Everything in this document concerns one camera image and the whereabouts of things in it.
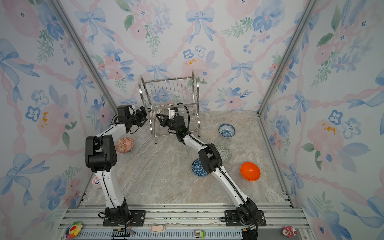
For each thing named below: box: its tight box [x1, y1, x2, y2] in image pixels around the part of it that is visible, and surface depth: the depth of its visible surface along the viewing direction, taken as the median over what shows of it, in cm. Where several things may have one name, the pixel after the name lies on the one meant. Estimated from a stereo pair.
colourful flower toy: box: [65, 221, 83, 240], surface depth 71 cm
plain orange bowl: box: [240, 162, 261, 182], surface depth 88 cm
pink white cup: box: [91, 176, 102, 189], surface depth 76 cm
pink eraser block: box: [150, 225, 166, 232], surface depth 71 cm
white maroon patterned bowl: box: [156, 109, 165, 119], surface depth 100 cm
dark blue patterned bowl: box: [191, 158, 209, 177], surface depth 91 cm
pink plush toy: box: [282, 225, 298, 238], surface depth 69 cm
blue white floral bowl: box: [218, 123, 236, 139], surface depth 109 cm
